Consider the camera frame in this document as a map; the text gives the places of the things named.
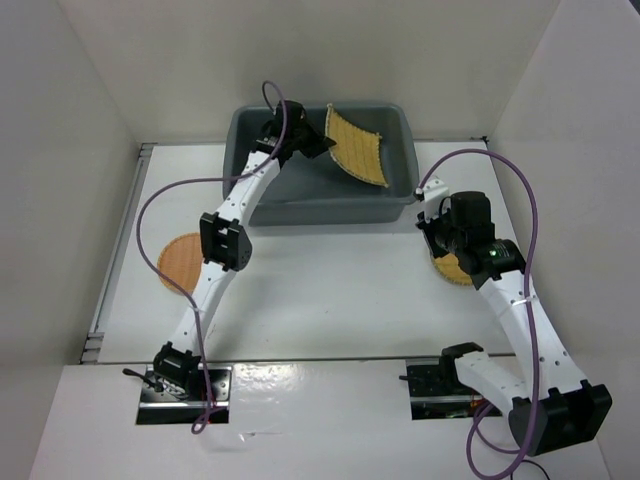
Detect round yellow bamboo plate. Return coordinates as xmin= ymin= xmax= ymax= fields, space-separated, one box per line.
xmin=431 ymin=254 xmax=473 ymax=287

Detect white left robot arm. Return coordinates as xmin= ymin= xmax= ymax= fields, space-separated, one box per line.
xmin=153 ymin=100 xmax=335 ymax=400

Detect round orange woven plate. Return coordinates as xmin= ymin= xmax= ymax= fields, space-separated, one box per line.
xmin=156 ymin=232 xmax=203 ymax=294

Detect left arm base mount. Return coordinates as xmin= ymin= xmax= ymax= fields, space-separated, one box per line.
xmin=122 ymin=365 xmax=232 ymax=426

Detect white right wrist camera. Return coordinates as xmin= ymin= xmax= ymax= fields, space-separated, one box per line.
xmin=414 ymin=176 xmax=449 ymax=223

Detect square woven bamboo tray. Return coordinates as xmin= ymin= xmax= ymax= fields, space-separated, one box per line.
xmin=325 ymin=104 xmax=389 ymax=188

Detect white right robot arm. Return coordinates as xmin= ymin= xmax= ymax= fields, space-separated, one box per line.
xmin=414 ymin=184 xmax=613 ymax=456

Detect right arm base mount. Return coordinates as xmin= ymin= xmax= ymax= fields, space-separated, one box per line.
xmin=399 ymin=357 xmax=486 ymax=421

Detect grey plastic bin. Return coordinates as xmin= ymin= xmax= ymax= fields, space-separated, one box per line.
xmin=216 ymin=102 xmax=418 ymax=226

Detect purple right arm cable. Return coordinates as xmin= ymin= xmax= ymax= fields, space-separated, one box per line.
xmin=417 ymin=148 xmax=540 ymax=479

